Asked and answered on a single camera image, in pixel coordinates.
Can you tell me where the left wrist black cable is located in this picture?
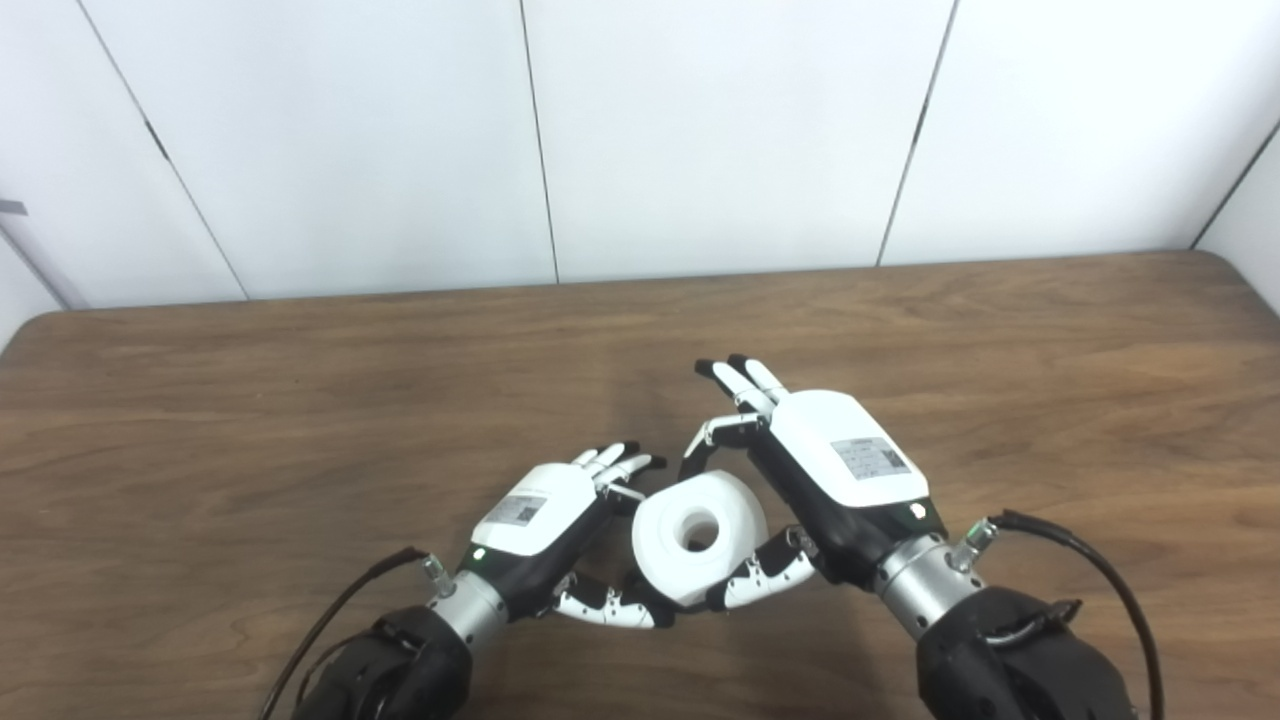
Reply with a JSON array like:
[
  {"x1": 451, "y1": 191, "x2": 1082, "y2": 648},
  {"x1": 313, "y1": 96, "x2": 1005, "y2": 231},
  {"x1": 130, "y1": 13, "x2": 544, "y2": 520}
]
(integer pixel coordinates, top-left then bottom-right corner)
[{"x1": 260, "y1": 546, "x2": 448, "y2": 720}]

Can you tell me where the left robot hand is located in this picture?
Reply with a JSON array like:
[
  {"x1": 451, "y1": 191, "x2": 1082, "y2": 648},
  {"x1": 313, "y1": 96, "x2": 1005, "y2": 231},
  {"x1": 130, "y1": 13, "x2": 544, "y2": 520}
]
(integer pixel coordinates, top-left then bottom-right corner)
[{"x1": 458, "y1": 441, "x2": 668, "y2": 631}]

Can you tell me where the round white piece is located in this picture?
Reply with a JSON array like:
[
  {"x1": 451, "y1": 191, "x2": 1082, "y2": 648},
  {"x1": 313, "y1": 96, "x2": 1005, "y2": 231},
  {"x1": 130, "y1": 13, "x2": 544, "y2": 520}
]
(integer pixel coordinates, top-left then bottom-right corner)
[{"x1": 631, "y1": 471, "x2": 771, "y2": 607}]

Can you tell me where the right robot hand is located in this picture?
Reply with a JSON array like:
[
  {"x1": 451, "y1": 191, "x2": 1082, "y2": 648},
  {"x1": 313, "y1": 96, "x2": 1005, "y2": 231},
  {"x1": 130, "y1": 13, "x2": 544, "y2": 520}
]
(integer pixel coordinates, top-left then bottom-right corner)
[{"x1": 680, "y1": 354, "x2": 949, "y2": 613}]

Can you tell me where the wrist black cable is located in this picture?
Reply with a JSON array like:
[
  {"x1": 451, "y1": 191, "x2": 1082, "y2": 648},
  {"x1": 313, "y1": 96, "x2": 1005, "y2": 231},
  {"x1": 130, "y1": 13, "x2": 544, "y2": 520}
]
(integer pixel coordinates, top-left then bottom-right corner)
[
  {"x1": 260, "y1": 546, "x2": 448, "y2": 720},
  {"x1": 958, "y1": 509, "x2": 1167, "y2": 720}
]

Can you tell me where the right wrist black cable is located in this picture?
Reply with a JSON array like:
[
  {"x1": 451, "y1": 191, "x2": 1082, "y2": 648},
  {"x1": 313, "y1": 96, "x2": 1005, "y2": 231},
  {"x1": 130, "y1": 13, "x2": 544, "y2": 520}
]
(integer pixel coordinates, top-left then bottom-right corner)
[{"x1": 958, "y1": 509, "x2": 1167, "y2": 720}]

